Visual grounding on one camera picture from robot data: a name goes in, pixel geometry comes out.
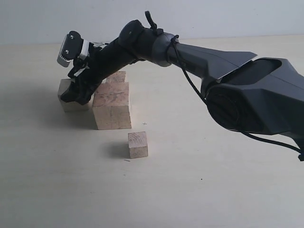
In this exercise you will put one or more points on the third largest wooden cube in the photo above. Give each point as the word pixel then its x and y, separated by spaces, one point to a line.
pixel 117 77

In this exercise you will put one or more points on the second largest wooden cube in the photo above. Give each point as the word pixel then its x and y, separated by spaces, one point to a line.
pixel 71 106

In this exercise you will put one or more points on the smallest wooden cube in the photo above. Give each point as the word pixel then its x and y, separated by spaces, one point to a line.
pixel 138 146

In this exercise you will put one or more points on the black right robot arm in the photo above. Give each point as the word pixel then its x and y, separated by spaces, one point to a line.
pixel 243 93

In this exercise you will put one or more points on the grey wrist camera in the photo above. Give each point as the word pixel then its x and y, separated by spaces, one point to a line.
pixel 70 49

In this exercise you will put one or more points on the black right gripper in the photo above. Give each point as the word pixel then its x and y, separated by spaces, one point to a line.
pixel 88 73

